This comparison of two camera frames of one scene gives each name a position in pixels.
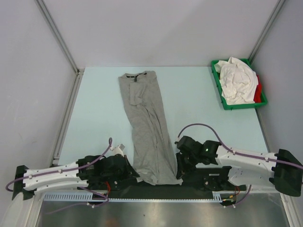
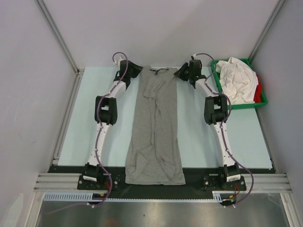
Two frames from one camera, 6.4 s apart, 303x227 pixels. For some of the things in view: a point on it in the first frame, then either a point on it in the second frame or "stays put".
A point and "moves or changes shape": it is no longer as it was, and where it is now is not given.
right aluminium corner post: [266, 30] stays put
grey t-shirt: [154, 157] moves or changes shape
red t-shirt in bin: [257, 97] stays put
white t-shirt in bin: [238, 81] stays put
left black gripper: [129, 172] -> [137, 69]
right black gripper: [182, 170] -> [180, 73]
